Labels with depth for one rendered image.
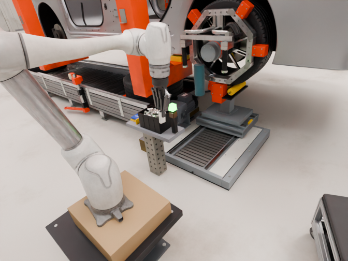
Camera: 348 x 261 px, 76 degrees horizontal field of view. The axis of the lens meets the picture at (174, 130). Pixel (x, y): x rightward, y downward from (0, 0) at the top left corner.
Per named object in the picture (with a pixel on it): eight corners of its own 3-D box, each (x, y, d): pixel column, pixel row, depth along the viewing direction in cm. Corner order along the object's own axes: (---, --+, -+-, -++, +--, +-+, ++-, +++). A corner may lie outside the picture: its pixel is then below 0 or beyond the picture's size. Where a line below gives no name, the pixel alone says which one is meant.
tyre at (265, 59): (229, -23, 172) (192, 47, 222) (213, -22, 157) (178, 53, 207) (295, 30, 161) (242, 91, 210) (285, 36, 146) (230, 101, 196)
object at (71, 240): (116, 329, 99) (98, 299, 83) (64, 258, 128) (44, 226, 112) (186, 244, 129) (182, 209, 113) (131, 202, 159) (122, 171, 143)
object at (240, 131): (258, 121, 221) (259, 113, 216) (242, 139, 199) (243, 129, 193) (214, 110, 250) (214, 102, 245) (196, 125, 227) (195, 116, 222)
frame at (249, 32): (251, 85, 174) (259, 6, 145) (248, 87, 170) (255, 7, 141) (194, 76, 205) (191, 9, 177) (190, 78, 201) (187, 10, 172)
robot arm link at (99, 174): (96, 217, 95) (84, 179, 83) (82, 191, 107) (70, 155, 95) (130, 199, 103) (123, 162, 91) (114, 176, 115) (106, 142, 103)
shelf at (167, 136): (185, 131, 155) (184, 127, 153) (169, 143, 144) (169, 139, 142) (142, 116, 179) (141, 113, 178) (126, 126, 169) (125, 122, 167)
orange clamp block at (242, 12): (246, 18, 155) (255, 5, 148) (241, 19, 150) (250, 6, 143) (239, 12, 156) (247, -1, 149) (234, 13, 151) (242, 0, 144)
